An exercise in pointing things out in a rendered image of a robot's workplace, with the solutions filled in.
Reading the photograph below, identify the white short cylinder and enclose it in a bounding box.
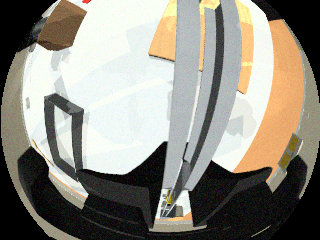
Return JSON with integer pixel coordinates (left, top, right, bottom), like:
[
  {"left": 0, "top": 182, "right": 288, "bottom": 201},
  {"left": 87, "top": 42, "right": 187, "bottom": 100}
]
[{"left": 24, "top": 96, "right": 31, "bottom": 111}]

